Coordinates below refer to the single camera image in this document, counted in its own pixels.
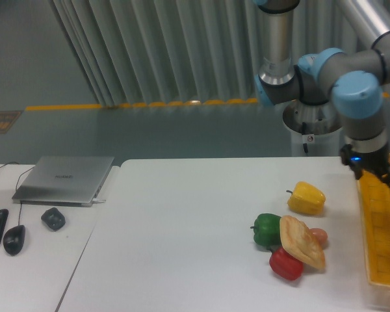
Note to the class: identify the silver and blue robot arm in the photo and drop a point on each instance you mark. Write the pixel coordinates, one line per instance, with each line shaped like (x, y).
(352, 83)

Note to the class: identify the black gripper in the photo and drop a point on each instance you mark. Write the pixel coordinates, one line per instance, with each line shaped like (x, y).
(371, 155)

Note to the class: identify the pink egg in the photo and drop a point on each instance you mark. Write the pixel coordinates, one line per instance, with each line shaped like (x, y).
(321, 235)

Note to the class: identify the red bell pepper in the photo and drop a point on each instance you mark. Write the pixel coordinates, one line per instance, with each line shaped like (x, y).
(285, 265)

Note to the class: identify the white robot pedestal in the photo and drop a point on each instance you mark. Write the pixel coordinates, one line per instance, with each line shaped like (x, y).
(314, 129)

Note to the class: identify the flat toasted bread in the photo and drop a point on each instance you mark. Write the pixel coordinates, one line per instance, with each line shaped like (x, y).
(298, 241)

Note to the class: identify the yellow bell pepper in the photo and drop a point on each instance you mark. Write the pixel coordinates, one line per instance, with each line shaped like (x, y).
(306, 199)

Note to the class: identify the green bell pepper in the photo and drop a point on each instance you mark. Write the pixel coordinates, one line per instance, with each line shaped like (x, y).
(266, 230)

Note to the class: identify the small black device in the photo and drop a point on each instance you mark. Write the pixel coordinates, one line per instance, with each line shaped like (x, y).
(53, 219)

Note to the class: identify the silver closed laptop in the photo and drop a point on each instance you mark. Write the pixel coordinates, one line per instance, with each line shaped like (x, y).
(63, 180)

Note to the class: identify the black computer mouse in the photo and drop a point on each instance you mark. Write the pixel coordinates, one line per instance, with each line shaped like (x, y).
(14, 239)

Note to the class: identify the yellow woven basket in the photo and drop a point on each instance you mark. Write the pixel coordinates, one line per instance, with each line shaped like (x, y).
(374, 201)

